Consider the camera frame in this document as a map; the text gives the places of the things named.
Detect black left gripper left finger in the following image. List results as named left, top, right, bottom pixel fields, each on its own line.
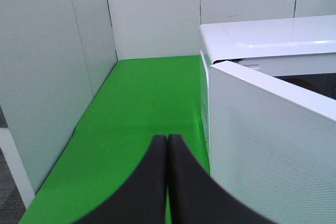
left=75, top=135, right=167, bottom=223

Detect white microwave door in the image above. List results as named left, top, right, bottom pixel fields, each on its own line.
left=208, top=61, right=335, bottom=223

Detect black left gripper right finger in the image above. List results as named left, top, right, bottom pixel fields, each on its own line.
left=167, top=134, right=272, bottom=223

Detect white microwave oven body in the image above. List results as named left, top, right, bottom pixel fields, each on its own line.
left=198, top=15, right=336, bottom=146

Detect white partition panels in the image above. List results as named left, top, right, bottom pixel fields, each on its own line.
left=1, top=0, right=335, bottom=207

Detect green table mat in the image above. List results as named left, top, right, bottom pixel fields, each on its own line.
left=21, top=55, right=209, bottom=223

